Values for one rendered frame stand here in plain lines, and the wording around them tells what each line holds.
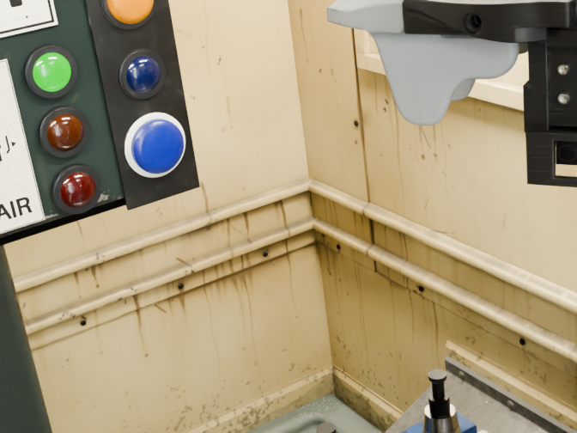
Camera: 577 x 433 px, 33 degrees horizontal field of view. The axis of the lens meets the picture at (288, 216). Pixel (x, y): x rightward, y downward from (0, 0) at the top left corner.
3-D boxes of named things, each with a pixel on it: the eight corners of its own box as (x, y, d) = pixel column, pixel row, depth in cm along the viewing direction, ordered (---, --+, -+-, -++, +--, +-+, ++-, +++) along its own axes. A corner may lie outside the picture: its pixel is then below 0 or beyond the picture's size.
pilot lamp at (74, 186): (103, 204, 53) (94, 165, 52) (63, 216, 52) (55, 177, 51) (99, 201, 53) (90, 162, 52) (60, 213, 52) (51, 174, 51)
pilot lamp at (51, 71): (78, 88, 50) (69, 45, 49) (37, 99, 49) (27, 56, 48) (74, 86, 51) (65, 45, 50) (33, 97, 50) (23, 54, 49)
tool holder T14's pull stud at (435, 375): (438, 402, 82) (434, 366, 81) (454, 408, 81) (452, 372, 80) (425, 411, 81) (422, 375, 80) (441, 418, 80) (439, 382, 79)
